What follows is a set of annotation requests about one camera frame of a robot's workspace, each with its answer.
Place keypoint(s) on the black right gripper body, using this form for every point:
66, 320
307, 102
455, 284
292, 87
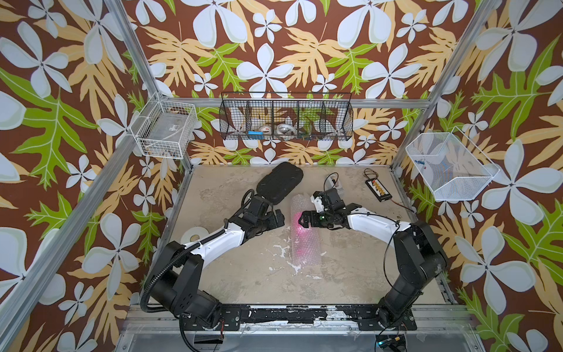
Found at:
322, 219

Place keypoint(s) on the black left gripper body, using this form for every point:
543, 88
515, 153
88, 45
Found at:
268, 222

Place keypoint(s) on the pink plastic wine glass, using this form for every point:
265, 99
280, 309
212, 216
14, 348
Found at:
306, 245

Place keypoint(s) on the clear bubble wrap sheet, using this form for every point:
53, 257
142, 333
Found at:
299, 204

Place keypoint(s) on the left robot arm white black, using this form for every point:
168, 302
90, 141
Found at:
173, 283

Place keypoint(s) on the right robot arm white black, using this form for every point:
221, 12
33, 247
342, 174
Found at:
420, 257

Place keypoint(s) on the grey white small device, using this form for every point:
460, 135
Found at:
333, 182

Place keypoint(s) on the black hard plastic case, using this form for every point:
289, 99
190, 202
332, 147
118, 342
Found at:
279, 183

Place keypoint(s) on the white tape roll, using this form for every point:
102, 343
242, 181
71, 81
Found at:
194, 234

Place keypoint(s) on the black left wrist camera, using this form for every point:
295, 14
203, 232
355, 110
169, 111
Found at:
258, 207

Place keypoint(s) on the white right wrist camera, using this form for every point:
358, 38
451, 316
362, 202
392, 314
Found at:
327, 201

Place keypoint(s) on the black battery holder with wires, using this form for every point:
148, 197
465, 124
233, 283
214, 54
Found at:
378, 189

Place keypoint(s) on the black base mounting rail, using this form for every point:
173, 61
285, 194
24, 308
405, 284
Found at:
232, 316

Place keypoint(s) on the black wire basket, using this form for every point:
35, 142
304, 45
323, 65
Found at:
285, 116

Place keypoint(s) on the white wire basket left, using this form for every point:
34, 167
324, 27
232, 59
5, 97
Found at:
164, 127

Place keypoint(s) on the white wire basket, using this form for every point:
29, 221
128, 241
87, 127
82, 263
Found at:
452, 165
164, 127

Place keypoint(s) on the white wire basket right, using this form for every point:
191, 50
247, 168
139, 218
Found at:
452, 165

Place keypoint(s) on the aluminium frame post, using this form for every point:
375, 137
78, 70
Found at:
133, 45

